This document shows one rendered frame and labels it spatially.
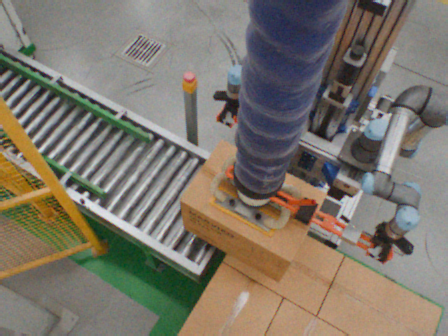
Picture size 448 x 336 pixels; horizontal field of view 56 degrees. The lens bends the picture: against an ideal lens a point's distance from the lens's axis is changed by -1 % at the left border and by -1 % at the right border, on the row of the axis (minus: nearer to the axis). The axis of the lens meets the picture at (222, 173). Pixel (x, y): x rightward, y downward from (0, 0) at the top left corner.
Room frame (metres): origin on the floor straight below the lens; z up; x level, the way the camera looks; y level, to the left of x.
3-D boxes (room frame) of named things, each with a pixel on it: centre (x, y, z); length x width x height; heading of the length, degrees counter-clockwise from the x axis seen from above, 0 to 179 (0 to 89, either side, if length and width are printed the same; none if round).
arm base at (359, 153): (1.18, -0.73, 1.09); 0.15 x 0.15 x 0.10
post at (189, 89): (1.59, 0.23, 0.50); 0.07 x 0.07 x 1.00; 64
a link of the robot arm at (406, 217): (0.61, -0.68, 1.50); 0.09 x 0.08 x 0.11; 161
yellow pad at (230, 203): (0.77, -0.11, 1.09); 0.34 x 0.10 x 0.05; 64
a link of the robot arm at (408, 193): (0.71, -0.69, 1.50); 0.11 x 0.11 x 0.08; 71
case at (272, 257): (0.85, -0.16, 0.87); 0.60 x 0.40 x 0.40; 64
